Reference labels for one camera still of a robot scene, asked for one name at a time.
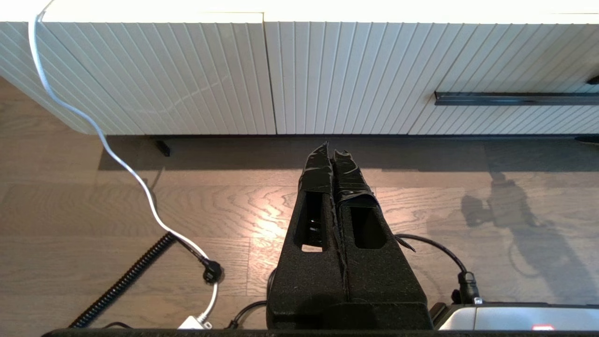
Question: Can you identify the white fluted flat cabinet door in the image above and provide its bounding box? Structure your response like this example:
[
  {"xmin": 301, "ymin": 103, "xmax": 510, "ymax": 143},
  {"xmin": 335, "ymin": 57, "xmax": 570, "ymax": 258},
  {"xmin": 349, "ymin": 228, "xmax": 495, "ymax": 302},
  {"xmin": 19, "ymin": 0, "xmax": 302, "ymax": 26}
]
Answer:
[{"xmin": 263, "ymin": 12, "xmax": 482, "ymax": 136}]

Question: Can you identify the black floor cable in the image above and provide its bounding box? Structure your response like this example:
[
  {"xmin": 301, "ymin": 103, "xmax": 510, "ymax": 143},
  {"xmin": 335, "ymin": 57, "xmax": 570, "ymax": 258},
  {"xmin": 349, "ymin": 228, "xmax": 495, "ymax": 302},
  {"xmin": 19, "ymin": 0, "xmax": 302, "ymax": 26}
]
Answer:
[{"xmin": 228, "ymin": 233, "xmax": 482, "ymax": 329}]

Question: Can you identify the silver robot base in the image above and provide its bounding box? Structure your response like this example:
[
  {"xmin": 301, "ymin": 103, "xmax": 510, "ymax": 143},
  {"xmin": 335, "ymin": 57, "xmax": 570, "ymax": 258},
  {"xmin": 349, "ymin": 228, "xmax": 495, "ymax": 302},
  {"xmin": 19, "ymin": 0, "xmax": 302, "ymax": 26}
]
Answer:
[{"xmin": 433, "ymin": 302, "xmax": 599, "ymax": 331}]

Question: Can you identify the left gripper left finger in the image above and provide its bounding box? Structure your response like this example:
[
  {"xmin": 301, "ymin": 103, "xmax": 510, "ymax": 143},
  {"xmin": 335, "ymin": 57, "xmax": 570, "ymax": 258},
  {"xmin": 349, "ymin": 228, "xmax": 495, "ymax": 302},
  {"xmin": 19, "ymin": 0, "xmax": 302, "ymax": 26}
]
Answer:
[{"xmin": 267, "ymin": 142, "xmax": 349, "ymax": 328}]

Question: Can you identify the black coiled cable with plug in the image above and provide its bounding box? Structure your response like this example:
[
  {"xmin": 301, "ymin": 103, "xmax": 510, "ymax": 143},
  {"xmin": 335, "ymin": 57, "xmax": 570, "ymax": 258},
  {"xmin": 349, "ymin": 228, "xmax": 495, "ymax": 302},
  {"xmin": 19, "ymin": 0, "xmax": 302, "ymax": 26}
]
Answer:
[{"xmin": 69, "ymin": 233, "xmax": 224, "ymax": 328}]

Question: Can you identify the white power strip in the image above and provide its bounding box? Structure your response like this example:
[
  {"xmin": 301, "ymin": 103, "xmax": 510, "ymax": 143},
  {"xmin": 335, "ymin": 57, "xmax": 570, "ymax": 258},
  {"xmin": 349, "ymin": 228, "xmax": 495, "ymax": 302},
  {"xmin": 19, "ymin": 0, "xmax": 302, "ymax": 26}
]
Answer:
[{"xmin": 178, "ymin": 315, "xmax": 213, "ymax": 329}]

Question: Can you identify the thick white power cable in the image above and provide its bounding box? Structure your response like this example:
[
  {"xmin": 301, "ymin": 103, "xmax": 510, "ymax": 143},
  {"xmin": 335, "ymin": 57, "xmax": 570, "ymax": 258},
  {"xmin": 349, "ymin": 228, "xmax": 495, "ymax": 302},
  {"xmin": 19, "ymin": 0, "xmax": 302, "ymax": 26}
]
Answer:
[{"xmin": 26, "ymin": 0, "xmax": 220, "ymax": 323}]

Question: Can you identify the cream TV cabinet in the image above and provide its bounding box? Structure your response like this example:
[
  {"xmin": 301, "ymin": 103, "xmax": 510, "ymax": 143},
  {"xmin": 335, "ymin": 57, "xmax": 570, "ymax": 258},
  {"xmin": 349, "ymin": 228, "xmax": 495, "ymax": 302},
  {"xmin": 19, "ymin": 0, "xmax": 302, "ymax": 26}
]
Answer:
[{"xmin": 0, "ymin": 0, "xmax": 599, "ymax": 137}]

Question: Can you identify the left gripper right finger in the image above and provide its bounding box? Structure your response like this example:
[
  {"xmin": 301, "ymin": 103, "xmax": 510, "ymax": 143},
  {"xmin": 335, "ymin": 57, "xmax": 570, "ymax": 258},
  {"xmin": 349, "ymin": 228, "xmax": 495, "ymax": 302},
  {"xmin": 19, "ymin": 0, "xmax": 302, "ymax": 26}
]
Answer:
[{"xmin": 332, "ymin": 150, "xmax": 433, "ymax": 328}]

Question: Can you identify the white fluted drawer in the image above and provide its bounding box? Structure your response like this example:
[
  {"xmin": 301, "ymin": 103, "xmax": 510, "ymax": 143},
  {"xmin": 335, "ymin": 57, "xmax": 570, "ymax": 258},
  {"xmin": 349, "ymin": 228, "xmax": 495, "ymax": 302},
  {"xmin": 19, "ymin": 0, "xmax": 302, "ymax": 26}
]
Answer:
[{"xmin": 409, "ymin": 13, "xmax": 599, "ymax": 137}]

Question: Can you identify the white fluted curved cabinet panel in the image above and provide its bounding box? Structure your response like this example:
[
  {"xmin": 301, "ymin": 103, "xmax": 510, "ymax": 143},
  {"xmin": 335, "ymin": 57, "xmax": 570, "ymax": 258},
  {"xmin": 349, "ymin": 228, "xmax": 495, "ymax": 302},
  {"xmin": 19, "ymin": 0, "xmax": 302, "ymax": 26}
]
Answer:
[{"xmin": 0, "ymin": 12, "xmax": 278, "ymax": 136}]

